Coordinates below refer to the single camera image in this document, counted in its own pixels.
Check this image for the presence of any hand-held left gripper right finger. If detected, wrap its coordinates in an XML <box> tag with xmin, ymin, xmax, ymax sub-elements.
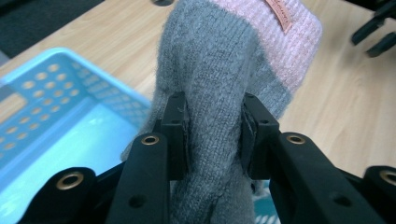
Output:
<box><xmin>240</xmin><ymin>91</ymin><xmax>388</xmax><ymax>224</ymax></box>

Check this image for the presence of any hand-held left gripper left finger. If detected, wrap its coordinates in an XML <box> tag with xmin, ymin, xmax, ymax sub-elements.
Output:
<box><xmin>106</xmin><ymin>91</ymin><xmax>191</xmax><ymax>224</ymax></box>

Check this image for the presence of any light blue plastic basket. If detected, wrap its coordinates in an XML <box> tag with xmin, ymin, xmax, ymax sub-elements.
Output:
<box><xmin>0</xmin><ymin>47</ymin><xmax>281</xmax><ymax>224</ymax></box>

